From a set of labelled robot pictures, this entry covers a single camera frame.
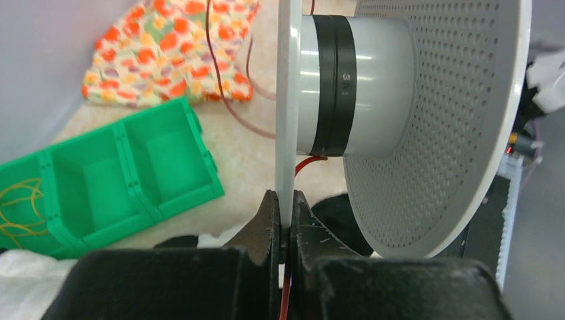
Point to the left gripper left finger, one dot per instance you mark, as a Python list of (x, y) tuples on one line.
[(239, 280)]

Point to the white toothed cable strip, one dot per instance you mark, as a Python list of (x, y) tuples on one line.
[(510, 170)]

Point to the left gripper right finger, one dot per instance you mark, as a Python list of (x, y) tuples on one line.
[(330, 281)]

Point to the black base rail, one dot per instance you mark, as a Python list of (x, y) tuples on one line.
[(480, 241)]

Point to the green plastic compartment bin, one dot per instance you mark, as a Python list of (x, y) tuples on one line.
[(95, 189)]

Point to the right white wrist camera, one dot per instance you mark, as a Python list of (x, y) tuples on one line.
[(546, 74)]

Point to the orange floral cloth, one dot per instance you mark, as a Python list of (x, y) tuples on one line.
[(161, 50)]

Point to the black white checkered pillow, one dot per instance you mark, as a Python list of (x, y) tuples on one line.
[(30, 282)]

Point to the grey filament spool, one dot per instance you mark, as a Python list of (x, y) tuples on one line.
[(418, 98)]

